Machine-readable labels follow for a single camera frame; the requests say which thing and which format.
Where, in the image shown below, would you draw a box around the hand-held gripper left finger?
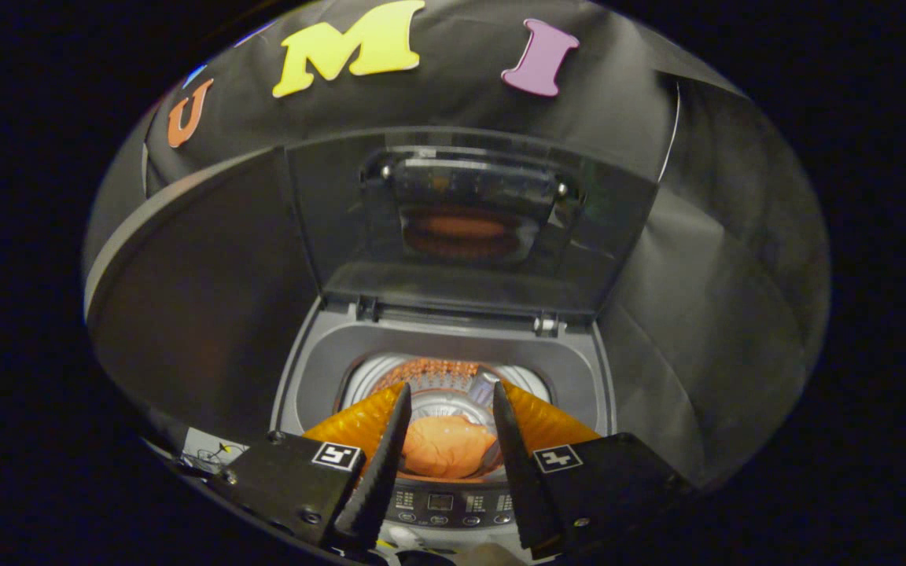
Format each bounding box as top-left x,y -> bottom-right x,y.
213,383 -> 413,551

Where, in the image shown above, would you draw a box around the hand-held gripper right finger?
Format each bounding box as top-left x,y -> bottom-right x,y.
492,381 -> 694,560

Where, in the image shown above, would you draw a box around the orange yellow polo shirt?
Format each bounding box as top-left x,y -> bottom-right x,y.
400,415 -> 499,480

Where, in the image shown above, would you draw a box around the grey washing machine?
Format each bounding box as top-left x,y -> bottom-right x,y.
268,297 -> 619,565

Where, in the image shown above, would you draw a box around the dark washing machine lid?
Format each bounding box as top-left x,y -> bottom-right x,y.
286,128 -> 660,325

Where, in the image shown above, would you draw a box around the grey cabinet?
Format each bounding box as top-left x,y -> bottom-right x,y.
83,145 -> 324,453

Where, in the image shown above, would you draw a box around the black backdrop cloth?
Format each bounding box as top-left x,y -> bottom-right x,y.
82,0 -> 831,488

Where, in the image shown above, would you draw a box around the black floor cables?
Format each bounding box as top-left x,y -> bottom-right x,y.
184,440 -> 248,474

